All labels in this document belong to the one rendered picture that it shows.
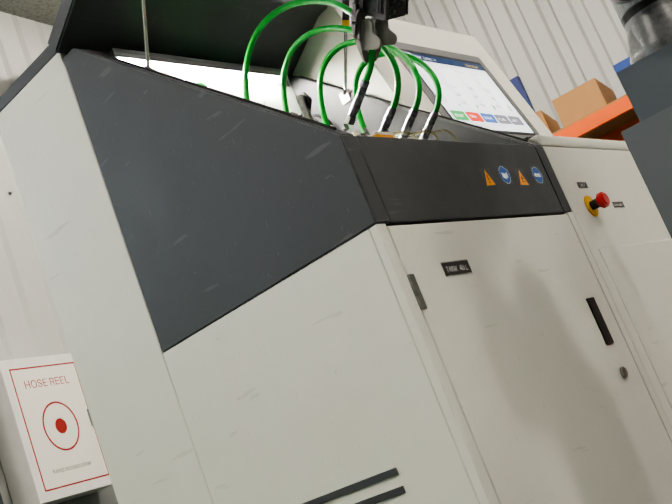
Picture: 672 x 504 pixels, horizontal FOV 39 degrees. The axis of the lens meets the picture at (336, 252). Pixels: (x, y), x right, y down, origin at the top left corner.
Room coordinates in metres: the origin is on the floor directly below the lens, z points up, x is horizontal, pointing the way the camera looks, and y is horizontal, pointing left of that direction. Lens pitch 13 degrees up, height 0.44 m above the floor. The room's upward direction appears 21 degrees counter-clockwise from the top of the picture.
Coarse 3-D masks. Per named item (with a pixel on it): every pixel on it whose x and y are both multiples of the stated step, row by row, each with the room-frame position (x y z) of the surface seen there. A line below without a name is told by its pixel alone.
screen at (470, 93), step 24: (408, 48) 2.39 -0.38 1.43; (432, 48) 2.50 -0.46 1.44; (456, 72) 2.51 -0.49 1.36; (480, 72) 2.63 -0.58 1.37; (432, 96) 2.31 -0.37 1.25; (456, 96) 2.41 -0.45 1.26; (480, 96) 2.52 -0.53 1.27; (504, 96) 2.64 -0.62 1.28; (480, 120) 2.42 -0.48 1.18; (504, 120) 2.53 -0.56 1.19; (528, 120) 2.65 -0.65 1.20
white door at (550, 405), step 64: (448, 256) 1.59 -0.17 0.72; (512, 256) 1.75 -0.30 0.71; (576, 256) 1.95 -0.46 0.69; (448, 320) 1.53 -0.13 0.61; (512, 320) 1.68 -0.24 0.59; (576, 320) 1.86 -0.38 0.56; (512, 384) 1.61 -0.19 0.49; (576, 384) 1.78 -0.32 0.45; (640, 384) 1.97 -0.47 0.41; (512, 448) 1.55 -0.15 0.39; (576, 448) 1.70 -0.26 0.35; (640, 448) 1.88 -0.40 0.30
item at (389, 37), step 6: (372, 18) 1.77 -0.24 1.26; (378, 24) 1.78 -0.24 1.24; (384, 24) 1.77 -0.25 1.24; (378, 30) 1.78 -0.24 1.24; (384, 30) 1.78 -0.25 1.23; (390, 30) 1.77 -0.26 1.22; (378, 36) 1.79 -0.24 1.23; (384, 36) 1.79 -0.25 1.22; (390, 36) 1.78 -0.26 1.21; (396, 36) 1.77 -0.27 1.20; (384, 42) 1.79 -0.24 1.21; (390, 42) 1.79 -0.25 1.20; (378, 54) 1.82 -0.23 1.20
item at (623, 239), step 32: (416, 32) 2.50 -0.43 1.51; (448, 32) 2.66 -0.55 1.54; (320, 64) 2.29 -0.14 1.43; (352, 64) 2.24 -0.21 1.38; (384, 64) 2.24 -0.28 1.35; (384, 96) 2.21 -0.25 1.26; (512, 96) 2.69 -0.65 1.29; (544, 128) 2.71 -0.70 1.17; (576, 160) 2.12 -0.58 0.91; (608, 160) 2.26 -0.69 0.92; (576, 192) 2.06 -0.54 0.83; (608, 192) 2.20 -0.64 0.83; (640, 192) 2.35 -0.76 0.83; (608, 224) 2.13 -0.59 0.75; (640, 224) 2.27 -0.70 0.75; (608, 256) 2.07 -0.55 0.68; (640, 256) 2.20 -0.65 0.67; (608, 288) 2.02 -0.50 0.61; (640, 288) 2.14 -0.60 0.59; (640, 320) 2.08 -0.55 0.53; (640, 352) 2.03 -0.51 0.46
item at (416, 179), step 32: (384, 160) 1.53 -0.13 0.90; (416, 160) 1.61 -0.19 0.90; (448, 160) 1.69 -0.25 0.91; (480, 160) 1.78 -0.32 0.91; (512, 160) 1.88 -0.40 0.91; (384, 192) 1.50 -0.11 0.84; (416, 192) 1.57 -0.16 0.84; (448, 192) 1.65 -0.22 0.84; (480, 192) 1.74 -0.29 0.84; (512, 192) 1.84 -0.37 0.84; (544, 192) 1.94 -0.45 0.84
